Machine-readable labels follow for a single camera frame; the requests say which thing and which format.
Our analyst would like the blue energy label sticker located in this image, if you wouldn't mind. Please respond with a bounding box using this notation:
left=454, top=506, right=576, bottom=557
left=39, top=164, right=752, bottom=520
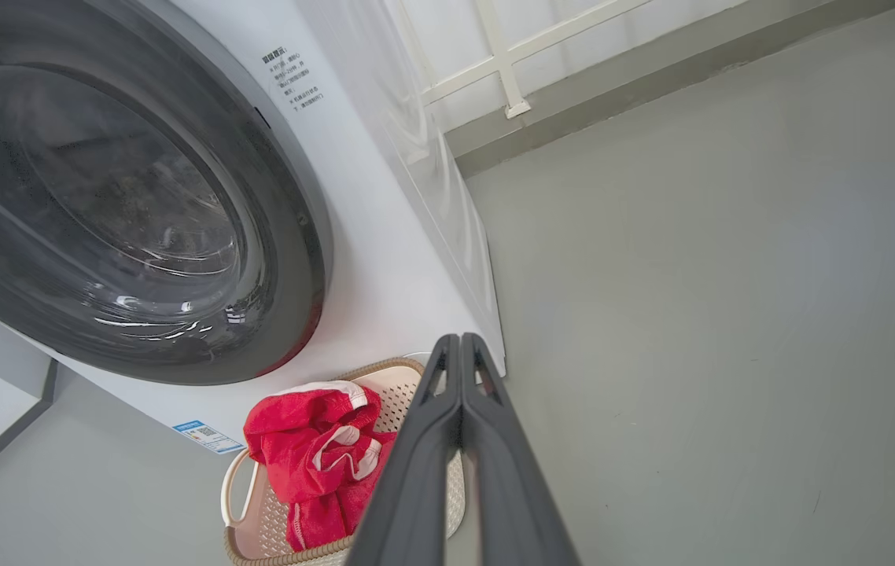
left=172, top=419, right=245, bottom=455

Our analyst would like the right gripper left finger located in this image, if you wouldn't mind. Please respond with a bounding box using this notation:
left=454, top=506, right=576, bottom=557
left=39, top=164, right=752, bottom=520
left=345, top=333, right=464, bottom=566

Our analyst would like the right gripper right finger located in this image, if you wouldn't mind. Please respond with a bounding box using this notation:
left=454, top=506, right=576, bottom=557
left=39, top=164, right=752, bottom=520
left=461, top=333, right=582, bottom=566

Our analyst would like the cream perforated laundry basket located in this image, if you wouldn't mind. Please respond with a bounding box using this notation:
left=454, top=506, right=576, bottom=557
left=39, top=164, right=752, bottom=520
left=219, top=358, right=468, bottom=566

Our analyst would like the red and white garment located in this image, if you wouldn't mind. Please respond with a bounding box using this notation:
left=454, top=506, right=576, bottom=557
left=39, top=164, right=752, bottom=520
left=243, top=381, right=400, bottom=553

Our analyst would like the dark glass washing machine door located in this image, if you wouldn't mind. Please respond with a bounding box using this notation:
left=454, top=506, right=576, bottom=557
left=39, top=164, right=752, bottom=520
left=0, top=0, right=334, bottom=386

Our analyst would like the white metal frame rail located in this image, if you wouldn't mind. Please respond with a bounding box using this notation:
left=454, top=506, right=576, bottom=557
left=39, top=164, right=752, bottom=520
left=396, top=0, right=653, bottom=120

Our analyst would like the white front-load washing machine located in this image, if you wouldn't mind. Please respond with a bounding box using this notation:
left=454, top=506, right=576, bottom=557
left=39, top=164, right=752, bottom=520
left=0, top=0, right=507, bottom=457

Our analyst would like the black text instruction sticker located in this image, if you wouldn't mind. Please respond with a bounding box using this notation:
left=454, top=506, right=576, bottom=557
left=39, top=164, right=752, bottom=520
left=261, top=46, right=326, bottom=111

